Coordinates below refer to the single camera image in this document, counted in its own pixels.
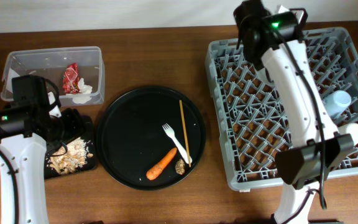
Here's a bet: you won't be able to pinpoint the brown walnut shell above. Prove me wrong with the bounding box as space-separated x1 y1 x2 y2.
175 159 186 175

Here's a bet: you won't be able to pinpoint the red snack wrapper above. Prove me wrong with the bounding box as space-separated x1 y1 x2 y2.
63 63 80 94

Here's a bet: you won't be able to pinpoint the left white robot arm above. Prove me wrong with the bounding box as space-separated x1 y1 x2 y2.
0 106 86 223

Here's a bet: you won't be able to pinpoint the black rectangular tray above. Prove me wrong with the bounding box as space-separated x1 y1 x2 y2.
44 116 97 180

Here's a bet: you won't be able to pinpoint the white crumpled tissue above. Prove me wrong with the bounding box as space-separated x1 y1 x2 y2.
73 78 93 105

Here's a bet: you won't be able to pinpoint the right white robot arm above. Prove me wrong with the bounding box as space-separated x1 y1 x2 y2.
234 6 358 223

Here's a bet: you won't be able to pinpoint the blue plastic cup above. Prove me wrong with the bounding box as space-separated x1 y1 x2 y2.
323 90 352 119

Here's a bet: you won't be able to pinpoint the pile of food scraps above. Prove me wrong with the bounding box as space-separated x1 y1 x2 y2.
47 138 94 175

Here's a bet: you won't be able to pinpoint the orange carrot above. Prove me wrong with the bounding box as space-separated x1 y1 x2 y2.
146 147 177 180

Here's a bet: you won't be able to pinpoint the round black serving tray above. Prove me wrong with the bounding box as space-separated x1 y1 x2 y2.
95 86 206 190

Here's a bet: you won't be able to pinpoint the grey plate with food scraps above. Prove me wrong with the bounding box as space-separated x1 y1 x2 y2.
256 68 274 87

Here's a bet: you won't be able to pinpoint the grey dishwasher rack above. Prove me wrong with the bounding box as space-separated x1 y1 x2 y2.
205 27 358 191

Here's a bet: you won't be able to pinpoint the white plastic fork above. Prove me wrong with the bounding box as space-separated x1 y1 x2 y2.
162 123 193 165

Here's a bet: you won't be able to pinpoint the cream paper cup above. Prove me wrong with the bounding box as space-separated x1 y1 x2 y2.
338 123 358 145

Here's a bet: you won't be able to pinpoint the wooden chopstick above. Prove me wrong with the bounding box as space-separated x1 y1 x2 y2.
179 100 192 167

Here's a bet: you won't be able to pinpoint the clear plastic waste bin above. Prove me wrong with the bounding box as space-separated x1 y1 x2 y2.
0 46 105 107

